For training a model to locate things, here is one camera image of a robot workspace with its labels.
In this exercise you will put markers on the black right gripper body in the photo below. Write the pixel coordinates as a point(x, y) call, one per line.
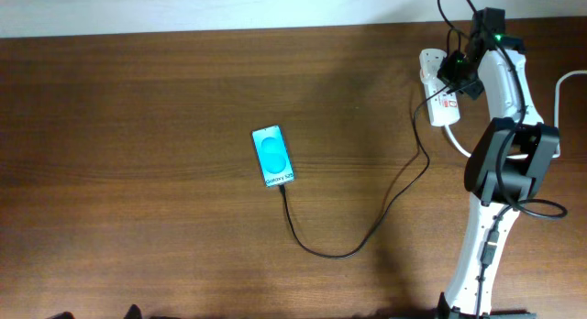
point(459, 74)

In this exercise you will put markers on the blue screen Galaxy smartphone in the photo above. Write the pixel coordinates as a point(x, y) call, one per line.
point(273, 157)

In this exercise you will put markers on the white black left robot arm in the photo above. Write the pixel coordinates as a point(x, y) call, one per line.
point(131, 312)

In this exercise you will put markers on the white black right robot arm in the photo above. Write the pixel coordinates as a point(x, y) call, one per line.
point(507, 166)

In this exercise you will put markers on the white power strip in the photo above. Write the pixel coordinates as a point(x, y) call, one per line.
point(442, 107)

